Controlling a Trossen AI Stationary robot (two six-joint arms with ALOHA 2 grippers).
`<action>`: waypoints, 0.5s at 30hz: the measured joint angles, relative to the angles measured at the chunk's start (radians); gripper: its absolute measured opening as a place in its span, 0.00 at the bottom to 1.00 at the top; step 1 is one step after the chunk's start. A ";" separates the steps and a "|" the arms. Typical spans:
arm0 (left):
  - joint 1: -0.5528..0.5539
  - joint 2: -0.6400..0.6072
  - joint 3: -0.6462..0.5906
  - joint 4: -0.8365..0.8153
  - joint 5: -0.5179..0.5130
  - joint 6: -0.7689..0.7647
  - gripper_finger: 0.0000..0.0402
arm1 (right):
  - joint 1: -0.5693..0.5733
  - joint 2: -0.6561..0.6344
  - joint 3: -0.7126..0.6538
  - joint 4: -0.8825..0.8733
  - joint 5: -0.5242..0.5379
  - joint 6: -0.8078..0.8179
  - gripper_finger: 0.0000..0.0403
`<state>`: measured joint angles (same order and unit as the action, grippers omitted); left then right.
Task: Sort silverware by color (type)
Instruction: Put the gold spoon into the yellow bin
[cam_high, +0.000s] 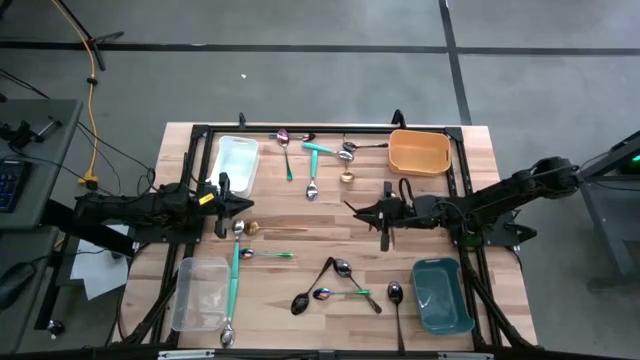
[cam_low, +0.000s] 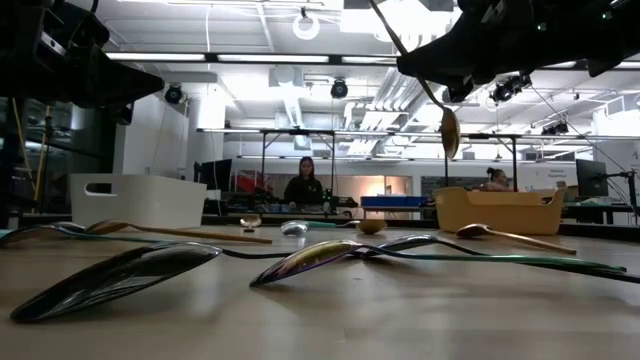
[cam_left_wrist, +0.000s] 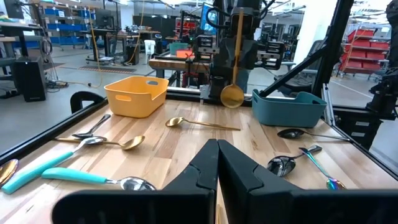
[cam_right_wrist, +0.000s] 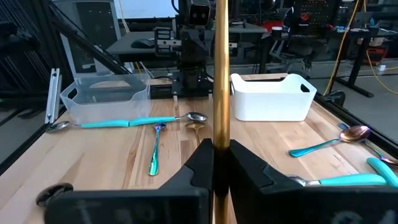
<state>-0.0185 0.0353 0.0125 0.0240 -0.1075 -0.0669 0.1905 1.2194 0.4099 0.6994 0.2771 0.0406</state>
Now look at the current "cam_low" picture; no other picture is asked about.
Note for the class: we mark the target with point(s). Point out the black monitor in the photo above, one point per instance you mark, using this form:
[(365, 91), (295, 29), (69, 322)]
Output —
[(216, 175), (591, 177)]

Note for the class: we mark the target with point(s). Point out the black boom stand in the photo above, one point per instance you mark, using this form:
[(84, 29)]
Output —
[(633, 197)]

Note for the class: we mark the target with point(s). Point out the white plastic bin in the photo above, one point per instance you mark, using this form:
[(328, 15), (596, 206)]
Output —
[(150, 205)]

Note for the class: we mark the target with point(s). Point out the wooden spoon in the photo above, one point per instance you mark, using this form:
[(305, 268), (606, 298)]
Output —
[(472, 230), (107, 226)]

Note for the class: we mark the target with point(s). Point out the ceiling light strip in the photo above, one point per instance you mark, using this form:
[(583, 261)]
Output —
[(155, 56), (560, 64), (272, 58), (367, 60), (630, 65)]

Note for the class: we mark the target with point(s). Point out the person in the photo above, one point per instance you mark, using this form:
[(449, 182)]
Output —
[(303, 192), (496, 177)]

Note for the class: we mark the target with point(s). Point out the yellow plastic bin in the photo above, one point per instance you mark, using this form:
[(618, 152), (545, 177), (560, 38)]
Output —
[(500, 215)]

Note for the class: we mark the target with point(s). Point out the black metal frame stand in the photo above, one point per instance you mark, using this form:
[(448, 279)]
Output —
[(263, 165), (514, 165)]

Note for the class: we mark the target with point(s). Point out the black ceiling camera cluster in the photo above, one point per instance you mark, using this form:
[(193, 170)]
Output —
[(555, 129), (505, 91)]

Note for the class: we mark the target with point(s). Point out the red panel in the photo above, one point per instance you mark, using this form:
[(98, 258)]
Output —
[(250, 183)]

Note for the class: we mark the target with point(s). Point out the black spoon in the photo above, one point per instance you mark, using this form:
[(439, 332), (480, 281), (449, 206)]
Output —
[(115, 280)]

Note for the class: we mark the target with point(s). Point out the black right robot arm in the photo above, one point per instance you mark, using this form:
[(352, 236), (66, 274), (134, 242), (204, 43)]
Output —
[(615, 35)]

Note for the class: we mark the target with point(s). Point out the black table frame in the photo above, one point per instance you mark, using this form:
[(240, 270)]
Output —
[(225, 220)]

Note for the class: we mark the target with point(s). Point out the blue storage crate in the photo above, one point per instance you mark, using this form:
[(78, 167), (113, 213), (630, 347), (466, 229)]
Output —
[(395, 201)]

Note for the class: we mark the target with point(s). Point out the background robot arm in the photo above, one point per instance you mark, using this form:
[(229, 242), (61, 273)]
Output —
[(345, 202)]

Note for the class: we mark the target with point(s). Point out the black tripod stand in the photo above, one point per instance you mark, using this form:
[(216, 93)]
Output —
[(49, 165)]

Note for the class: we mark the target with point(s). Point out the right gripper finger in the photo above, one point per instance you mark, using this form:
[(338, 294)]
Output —
[(440, 60), (461, 90)]

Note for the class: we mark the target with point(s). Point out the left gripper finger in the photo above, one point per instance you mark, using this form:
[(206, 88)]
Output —
[(125, 80)]

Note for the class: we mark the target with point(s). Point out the white ventilation duct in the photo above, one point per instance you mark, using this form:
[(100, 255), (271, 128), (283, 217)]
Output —
[(292, 107)]

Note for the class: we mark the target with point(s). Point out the gold spoon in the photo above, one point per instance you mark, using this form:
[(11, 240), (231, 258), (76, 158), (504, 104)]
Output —
[(371, 226), (450, 135)]

